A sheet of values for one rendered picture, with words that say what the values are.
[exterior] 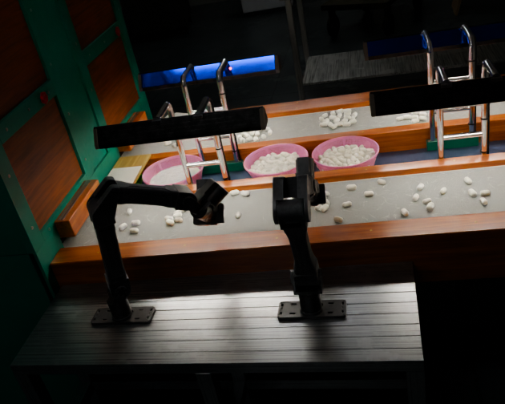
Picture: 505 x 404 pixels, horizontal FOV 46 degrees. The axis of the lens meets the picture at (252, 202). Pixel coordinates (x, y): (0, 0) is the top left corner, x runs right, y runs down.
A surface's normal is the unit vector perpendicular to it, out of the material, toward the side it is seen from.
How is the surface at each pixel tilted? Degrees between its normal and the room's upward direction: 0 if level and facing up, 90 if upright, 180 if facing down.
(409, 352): 0
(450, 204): 0
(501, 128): 90
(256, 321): 0
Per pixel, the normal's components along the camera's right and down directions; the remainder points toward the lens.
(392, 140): -0.12, 0.52
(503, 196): -0.18, -0.85
